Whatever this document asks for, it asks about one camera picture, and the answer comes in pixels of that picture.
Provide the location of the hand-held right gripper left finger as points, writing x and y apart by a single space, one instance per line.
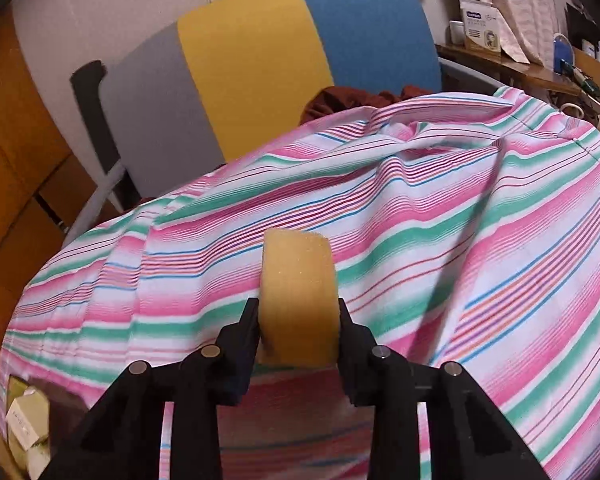
242 350

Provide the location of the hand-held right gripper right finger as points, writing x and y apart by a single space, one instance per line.
352 355

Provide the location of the yellow sponge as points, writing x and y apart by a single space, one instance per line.
300 300

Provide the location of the beige soap box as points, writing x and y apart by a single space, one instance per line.
27 417

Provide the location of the pale green printed box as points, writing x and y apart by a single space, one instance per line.
37 460

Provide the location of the striped tablecloth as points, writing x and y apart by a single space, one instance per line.
430 240

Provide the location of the brown cloth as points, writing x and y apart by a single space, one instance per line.
340 100

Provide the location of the grey yellow blue chair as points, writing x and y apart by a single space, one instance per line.
250 70

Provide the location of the wooden cabinet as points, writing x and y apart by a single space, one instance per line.
10 160

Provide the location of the wooden shelf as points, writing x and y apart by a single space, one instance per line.
530 72

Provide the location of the white box with portrait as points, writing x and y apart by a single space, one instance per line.
480 27

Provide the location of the blue round object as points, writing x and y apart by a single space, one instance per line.
562 52

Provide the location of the wooden tray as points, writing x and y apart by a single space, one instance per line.
592 67

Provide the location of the pink patterned curtain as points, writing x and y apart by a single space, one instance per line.
520 5

